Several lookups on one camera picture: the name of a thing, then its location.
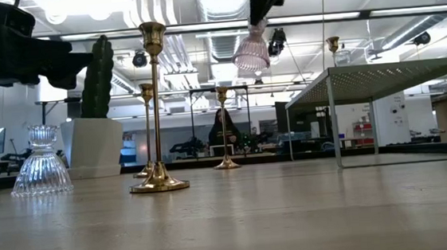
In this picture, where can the brass candlestick holder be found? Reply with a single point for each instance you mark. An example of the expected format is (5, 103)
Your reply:
(333, 43)
(226, 164)
(160, 180)
(147, 92)

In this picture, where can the white hexagonal plant pot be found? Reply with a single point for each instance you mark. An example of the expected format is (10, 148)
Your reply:
(93, 147)

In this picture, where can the black overhead light bar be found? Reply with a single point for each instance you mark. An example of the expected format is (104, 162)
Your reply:
(364, 14)

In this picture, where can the pink ribbed glass candle holder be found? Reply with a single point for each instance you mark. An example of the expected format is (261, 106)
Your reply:
(251, 53)

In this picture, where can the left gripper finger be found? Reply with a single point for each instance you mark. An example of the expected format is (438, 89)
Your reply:
(75, 66)
(34, 56)

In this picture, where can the person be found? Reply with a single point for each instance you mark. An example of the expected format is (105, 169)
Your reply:
(216, 137)

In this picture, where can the silver ventilation duct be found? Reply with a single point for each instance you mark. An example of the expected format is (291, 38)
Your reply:
(222, 1)

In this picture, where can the black aluminium table frame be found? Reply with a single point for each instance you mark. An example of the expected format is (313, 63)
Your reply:
(194, 164)

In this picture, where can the white utility column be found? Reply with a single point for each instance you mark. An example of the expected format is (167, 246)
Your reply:
(395, 127)

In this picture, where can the green perforated metal shelf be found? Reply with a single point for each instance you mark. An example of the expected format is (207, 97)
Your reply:
(403, 75)

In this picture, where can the green cactus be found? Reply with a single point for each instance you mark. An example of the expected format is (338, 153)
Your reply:
(98, 79)

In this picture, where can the black ceiling spotlight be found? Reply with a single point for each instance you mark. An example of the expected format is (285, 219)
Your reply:
(422, 38)
(277, 41)
(139, 59)

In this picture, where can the red storage rack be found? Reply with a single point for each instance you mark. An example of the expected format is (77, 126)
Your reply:
(361, 130)

